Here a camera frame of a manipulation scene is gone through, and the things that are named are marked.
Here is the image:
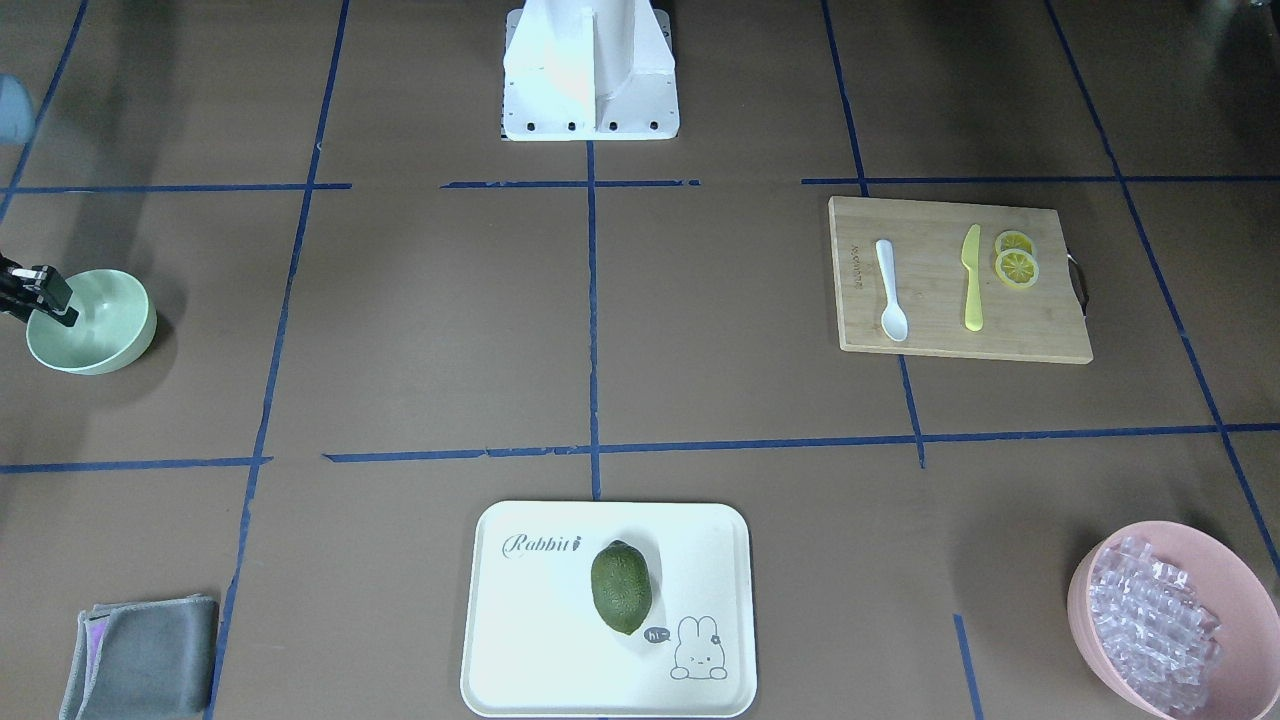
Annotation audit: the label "white rabbit tray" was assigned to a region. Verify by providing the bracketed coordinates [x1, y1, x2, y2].
[460, 501, 758, 719]

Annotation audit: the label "grey folded cloth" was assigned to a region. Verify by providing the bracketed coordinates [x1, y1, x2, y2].
[58, 594, 219, 719]

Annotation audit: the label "clear ice cubes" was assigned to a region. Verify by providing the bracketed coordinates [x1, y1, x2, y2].
[1087, 536, 1222, 716]

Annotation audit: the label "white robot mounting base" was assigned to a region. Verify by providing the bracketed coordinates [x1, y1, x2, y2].
[500, 1, 681, 142]

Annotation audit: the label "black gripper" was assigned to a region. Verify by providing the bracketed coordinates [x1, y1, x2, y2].
[1, 255, 79, 328]

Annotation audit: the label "pink bowl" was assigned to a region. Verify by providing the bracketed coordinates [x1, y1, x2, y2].
[1065, 520, 1279, 719]

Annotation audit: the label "light green bowl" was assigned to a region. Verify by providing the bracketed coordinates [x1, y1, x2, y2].
[26, 269, 157, 375]

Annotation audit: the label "metal cutting board handle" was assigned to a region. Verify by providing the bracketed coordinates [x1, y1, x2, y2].
[1066, 251, 1091, 316]

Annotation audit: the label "green avocado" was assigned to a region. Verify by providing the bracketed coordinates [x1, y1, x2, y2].
[590, 539, 654, 635]

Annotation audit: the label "white plastic spoon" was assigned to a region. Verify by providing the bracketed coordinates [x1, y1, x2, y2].
[876, 238, 910, 343]

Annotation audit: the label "yellow plastic knife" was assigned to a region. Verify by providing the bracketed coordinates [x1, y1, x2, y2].
[960, 223, 984, 332]

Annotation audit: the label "bamboo cutting board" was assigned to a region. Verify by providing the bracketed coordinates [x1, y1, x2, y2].
[828, 196, 1093, 365]

